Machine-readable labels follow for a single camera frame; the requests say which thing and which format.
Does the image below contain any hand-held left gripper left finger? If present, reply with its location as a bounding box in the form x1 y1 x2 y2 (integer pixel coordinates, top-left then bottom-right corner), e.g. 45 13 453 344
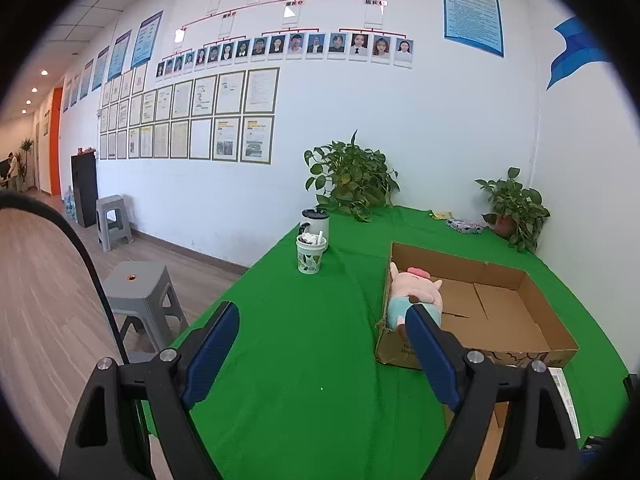
59 301 241 480

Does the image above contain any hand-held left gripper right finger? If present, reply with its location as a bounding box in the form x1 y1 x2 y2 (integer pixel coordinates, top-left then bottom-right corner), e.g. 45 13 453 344
405 304 583 480

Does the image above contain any pink pig plush toy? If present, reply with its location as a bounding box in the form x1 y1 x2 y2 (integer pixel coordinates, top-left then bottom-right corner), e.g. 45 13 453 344
387 262 443 331

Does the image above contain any brown cardboard box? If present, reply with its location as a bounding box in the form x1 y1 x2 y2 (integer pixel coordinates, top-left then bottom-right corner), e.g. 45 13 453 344
375 241 580 371

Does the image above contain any grey plastic stool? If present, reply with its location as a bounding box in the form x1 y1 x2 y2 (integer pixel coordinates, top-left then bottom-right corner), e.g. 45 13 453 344
101 261 190 361
96 195 133 252

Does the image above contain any printed paper cup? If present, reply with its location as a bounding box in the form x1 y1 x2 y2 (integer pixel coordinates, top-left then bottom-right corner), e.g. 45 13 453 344
296 232 326 275

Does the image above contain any patterned tissue packet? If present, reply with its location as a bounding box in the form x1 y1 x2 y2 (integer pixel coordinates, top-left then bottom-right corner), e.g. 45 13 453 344
446 217 485 236

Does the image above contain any white mug with black lid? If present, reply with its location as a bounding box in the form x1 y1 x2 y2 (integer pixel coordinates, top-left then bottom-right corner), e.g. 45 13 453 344
300 208 331 253

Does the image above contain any small potted plant, brown pot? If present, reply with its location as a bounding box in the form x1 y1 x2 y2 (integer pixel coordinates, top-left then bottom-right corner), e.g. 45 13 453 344
475 167 551 253

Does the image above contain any large bushy potted plant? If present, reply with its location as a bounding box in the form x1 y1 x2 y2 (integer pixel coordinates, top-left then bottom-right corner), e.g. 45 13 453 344
304 130 401 223

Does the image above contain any black cabinet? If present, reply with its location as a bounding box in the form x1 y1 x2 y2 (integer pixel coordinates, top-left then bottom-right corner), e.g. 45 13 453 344
71 152 99 228

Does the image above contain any group of framed documents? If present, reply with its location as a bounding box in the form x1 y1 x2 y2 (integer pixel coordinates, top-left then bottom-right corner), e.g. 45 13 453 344
98 66 281 165

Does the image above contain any tall green floor plant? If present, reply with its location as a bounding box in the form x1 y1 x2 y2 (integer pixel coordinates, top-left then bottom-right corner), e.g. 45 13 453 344
20 137 35 186

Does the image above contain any row of portrait photos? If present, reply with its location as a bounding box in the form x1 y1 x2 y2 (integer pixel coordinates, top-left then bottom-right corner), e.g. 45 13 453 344
155 32 415 80

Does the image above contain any row of blue notice boards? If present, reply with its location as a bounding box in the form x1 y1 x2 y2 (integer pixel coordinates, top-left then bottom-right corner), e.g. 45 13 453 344
62 10 165 113

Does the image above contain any black cable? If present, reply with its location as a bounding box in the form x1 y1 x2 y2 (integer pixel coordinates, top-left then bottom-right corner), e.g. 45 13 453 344
0 192 128 366

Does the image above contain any blue wall decal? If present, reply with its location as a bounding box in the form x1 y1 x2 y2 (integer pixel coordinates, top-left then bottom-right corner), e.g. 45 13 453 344
546 16 613 91

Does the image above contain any large blue wall poster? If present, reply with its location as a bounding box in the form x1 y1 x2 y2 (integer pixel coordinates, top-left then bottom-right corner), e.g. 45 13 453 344
441 0 504 58

